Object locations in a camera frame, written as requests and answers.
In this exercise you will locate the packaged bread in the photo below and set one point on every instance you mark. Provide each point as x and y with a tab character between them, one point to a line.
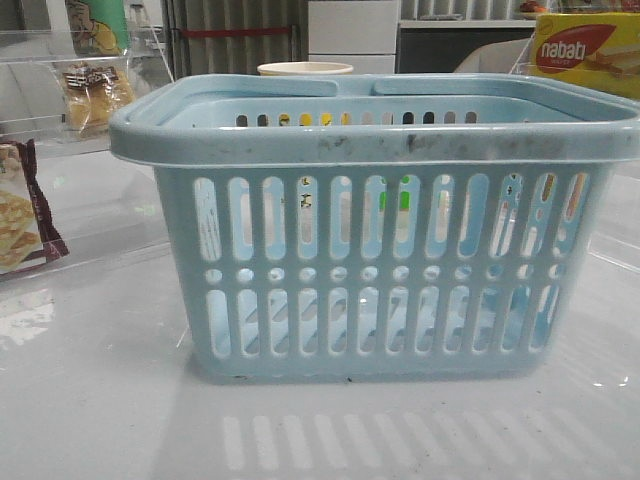
92	94

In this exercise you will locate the light blue plastic basket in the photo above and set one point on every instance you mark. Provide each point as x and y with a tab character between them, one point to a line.
365	227

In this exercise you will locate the cream paper cup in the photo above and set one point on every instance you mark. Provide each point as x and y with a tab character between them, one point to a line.
304	68

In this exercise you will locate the white drawer cabinet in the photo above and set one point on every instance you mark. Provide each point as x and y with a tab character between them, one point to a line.
362	34

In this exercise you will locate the clear acrylic stand right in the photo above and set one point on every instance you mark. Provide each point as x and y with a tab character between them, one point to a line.
522	64

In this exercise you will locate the maroon cracker snack bag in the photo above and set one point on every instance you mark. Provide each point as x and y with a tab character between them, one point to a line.
29	238

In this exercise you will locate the clear acrylic display shelf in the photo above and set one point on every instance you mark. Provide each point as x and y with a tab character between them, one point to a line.
33	105

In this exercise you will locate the green cartoon snack package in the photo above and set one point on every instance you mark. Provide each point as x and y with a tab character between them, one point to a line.
97	27

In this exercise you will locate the yellow nabati wafer box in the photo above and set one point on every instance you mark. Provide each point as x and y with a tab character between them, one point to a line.
594	50

